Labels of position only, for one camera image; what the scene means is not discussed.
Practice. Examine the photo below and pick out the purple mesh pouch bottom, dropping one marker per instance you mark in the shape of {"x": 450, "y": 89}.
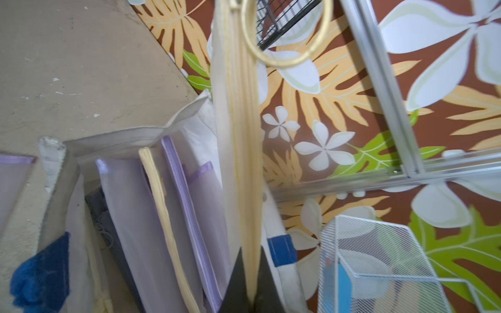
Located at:
{"x": 207, "y": 197}

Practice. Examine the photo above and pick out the white hexagonal mesh basket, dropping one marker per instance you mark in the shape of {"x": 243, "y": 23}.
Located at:
{"x": 388, "y": 269}

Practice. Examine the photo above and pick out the purple mesh pouch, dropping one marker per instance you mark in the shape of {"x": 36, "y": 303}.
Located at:
{"x": 207, "y": 197}
{"x": 15, "y": 170}
{"x": 205, "y": 268}

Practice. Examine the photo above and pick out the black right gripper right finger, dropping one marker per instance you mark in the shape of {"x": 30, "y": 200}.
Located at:
{"x": 267, "y": 298}

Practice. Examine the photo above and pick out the lilac mesh pouch under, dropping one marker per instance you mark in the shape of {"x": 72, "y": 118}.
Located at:
{"x": 134, "y": 215}

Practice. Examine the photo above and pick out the cream mesh pouch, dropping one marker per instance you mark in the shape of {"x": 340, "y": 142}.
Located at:
{"x": 234, "y": 79}
{"x": 159, "y": 195}

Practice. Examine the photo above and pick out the white Doraemon canvas bag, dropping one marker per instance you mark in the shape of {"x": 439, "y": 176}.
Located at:
{"x": 72, "y": 271}

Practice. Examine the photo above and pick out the small blue object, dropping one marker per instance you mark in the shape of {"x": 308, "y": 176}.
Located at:
{"x": 336, "y": 287}

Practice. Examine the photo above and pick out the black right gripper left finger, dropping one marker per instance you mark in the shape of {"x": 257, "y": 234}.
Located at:
{"x": 235, "y": 299}

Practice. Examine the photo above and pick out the black wire basket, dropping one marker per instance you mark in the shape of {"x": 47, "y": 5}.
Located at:
{"x": 281, "y": 23}

